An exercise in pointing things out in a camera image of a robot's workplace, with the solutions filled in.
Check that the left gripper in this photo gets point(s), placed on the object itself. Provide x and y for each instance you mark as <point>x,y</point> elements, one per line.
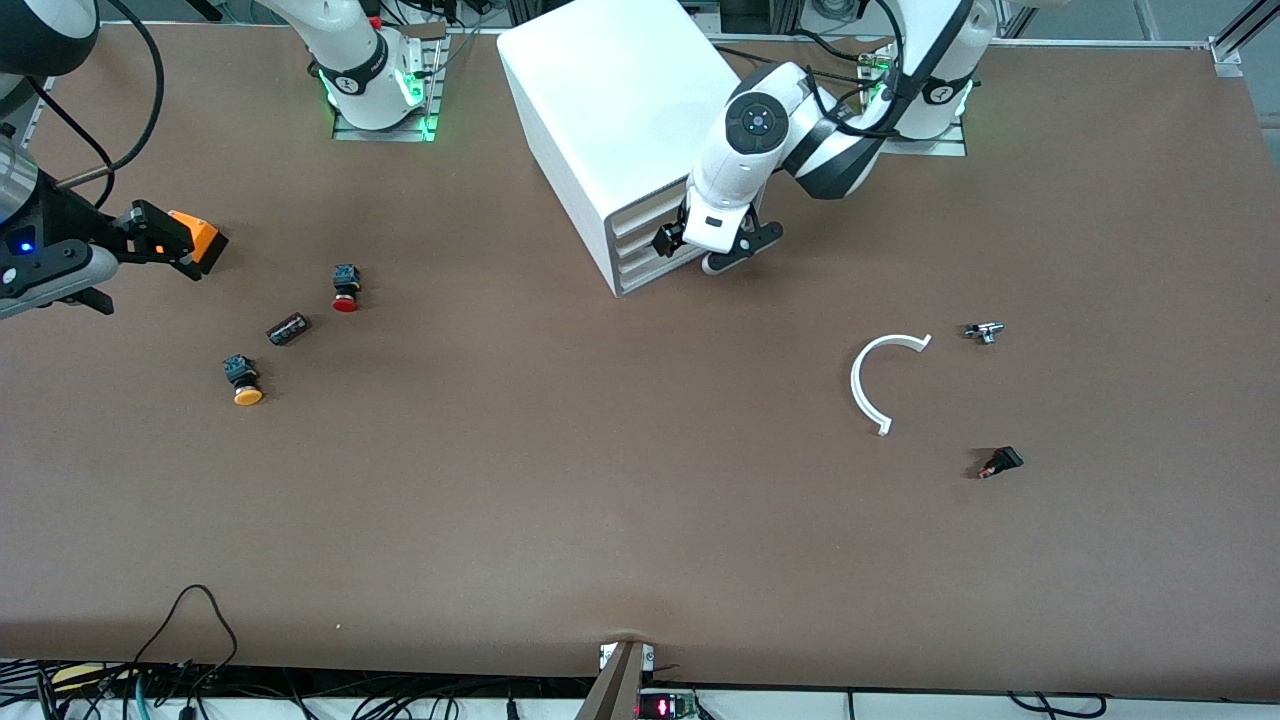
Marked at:
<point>667,238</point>

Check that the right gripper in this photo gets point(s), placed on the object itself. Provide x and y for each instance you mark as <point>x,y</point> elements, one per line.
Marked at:
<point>62,222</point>

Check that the white plastic drawer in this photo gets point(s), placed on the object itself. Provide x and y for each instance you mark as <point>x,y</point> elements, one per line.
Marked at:
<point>640,277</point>
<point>640,257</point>
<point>640,238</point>
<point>640,218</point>

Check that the red push button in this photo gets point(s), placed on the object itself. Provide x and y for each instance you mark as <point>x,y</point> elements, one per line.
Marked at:
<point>346,302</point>

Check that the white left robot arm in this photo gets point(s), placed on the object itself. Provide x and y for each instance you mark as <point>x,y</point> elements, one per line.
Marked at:
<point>740,165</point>

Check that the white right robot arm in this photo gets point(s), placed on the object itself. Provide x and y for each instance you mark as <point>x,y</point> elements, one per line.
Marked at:
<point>350,45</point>

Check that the white drawer cabinet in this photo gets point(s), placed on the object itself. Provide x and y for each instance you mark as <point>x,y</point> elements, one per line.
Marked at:
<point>600,100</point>

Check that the yellow push button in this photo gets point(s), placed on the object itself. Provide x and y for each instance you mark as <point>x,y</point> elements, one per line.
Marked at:
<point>247,396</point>

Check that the orange box with black base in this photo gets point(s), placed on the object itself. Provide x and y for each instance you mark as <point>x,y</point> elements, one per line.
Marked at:
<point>203,235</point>

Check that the black cylindrical capacitor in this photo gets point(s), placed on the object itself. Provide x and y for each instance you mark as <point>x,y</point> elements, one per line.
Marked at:
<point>288,329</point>

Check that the black equipment box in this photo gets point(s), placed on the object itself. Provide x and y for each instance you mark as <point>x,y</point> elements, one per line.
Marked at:
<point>760,12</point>

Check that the white curved plastic arc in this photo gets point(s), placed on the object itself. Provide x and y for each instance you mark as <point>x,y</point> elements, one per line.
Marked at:
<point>855,383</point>

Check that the small metal connector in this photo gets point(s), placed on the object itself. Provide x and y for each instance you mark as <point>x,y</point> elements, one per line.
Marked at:
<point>985,330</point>

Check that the device with red display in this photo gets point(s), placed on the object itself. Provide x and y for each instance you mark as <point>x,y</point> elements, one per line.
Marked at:
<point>665,707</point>

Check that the aluminium frame rail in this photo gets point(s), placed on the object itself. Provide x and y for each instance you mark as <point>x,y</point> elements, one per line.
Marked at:
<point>1225,55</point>
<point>35,115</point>

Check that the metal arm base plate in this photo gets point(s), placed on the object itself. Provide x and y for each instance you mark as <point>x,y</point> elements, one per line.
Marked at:
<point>930,148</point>
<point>385,133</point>

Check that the small black switch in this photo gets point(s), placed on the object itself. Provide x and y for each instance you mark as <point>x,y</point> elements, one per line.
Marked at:
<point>1005,459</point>

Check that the white metal bracket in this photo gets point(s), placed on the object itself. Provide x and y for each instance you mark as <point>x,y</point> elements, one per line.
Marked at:
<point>605,655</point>

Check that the brown post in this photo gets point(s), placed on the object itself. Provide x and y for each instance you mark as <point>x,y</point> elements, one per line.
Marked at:
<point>615,690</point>

